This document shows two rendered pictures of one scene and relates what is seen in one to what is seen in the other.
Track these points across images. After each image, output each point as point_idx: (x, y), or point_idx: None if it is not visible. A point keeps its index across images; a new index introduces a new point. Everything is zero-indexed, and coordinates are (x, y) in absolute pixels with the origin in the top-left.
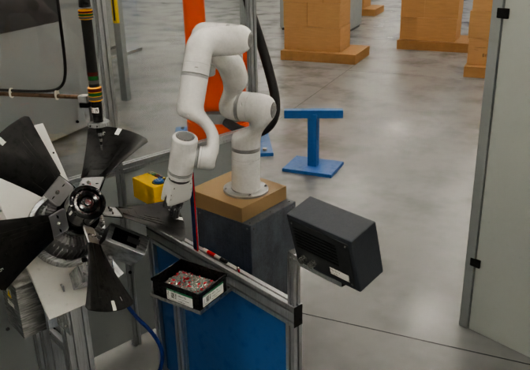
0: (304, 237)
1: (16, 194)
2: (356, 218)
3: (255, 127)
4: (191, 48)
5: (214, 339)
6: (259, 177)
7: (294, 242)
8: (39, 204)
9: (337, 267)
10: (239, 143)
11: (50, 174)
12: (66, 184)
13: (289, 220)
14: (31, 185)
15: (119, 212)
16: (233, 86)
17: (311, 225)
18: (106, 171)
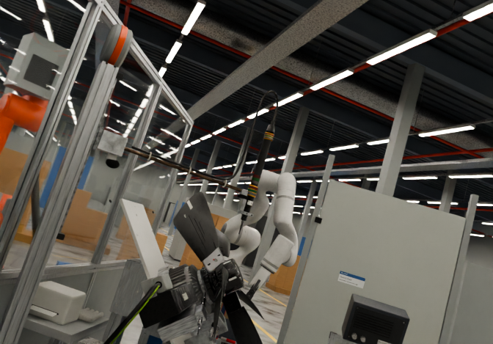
0: (364, 318)
1: (148, 258)
2: (395, 307)
3: (250, 249)
4: (290, 183)
5: None
6: None
7: (349, 323)
8: (168, 271)
9: (386, 339)
10: (235, 259)
11: (213, 243)
12: (220, 254)
13: (356, 306)
14: (199, 249)
15: None
16: (257, 217)
17: (377, 309)
18: (227, 253)
